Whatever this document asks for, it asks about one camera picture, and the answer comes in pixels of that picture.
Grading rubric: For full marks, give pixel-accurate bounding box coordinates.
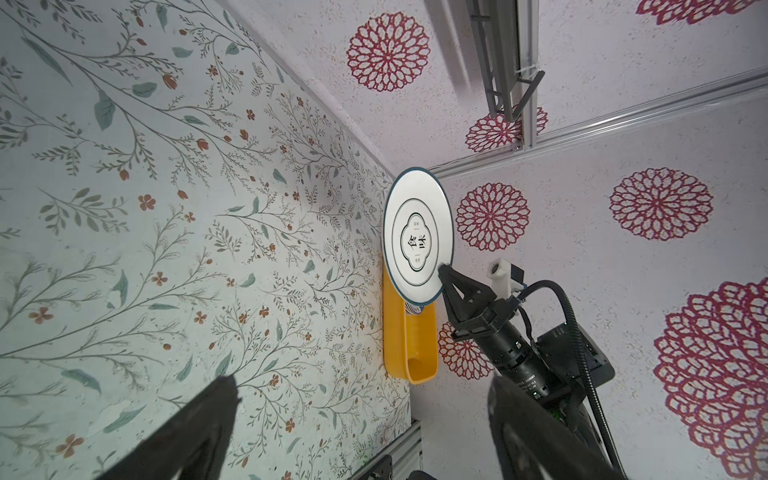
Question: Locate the floral patterned table mat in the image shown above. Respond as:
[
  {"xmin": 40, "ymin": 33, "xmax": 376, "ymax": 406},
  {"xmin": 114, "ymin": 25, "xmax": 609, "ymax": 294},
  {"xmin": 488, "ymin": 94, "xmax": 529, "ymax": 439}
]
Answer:
[{"xmin": 1, "ymin": 1, "xmax": 412, "ymax": 479}]

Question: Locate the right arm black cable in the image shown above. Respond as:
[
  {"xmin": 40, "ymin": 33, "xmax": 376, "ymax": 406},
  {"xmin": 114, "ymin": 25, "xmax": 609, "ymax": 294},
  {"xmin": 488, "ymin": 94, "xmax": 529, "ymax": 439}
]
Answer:
[{"xmin": 515, "ymin": 279, "xmax": 628, "ymax": 480}]

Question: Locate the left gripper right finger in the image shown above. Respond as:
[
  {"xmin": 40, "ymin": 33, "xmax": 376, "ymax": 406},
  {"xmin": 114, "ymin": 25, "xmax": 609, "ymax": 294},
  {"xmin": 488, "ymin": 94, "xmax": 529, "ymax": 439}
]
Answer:
[{"xmin": 487, "ymin": 376, "xmax": 621, "ymax": 479}]

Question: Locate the white plate grey motif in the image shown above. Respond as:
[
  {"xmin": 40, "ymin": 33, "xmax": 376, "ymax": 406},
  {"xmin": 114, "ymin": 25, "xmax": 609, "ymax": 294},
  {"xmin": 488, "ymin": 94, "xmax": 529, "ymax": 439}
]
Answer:
[{"xmin": 382, "ymin": 168, "xmax": 454, "ymax": 306}]

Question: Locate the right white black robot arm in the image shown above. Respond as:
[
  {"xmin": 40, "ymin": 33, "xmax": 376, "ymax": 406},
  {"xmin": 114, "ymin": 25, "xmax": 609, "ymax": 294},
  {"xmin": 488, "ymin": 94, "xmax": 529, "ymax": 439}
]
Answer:
[{"xmin": 438, "ymin": 265, "xmax": 625, "ymax": 474}]

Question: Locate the aluminium front rail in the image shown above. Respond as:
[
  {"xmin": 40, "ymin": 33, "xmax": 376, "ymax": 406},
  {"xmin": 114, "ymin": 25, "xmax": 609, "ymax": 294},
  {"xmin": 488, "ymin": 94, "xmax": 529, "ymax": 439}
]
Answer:
[{"xmin": 351, "ymin": 419, "xmax": 423, "ymax": 480}]

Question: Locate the dark grey wall shelf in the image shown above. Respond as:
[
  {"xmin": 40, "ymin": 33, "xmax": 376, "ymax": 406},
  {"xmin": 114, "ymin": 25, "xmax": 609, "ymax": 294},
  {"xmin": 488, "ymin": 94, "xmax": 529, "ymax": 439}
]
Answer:
[{"xmin": 466, "ymin": 0, "xmax": 545, "ymax": 124}]

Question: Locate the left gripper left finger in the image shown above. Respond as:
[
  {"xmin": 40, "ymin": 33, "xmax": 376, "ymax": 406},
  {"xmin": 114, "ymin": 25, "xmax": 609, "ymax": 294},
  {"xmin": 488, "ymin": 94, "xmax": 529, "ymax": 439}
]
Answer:
[{"xmin": 100, "ymin": 375, "xmax": 240, "ymax": 480}]

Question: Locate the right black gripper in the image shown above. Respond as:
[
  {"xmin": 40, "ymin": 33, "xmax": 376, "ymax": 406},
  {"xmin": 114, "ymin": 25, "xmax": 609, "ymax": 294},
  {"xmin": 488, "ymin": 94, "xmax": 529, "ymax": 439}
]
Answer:
[{"xmin": 438, "ymin": 264, "xmax": 615, "ymax": 420}]

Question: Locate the yellow plastic bin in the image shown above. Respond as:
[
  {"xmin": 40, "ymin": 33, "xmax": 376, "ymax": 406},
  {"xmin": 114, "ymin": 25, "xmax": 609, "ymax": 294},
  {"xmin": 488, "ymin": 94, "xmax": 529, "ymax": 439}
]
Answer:
[{"xmin": 382, "ymin": 267, "xmax": 439, "ymax": 385}]

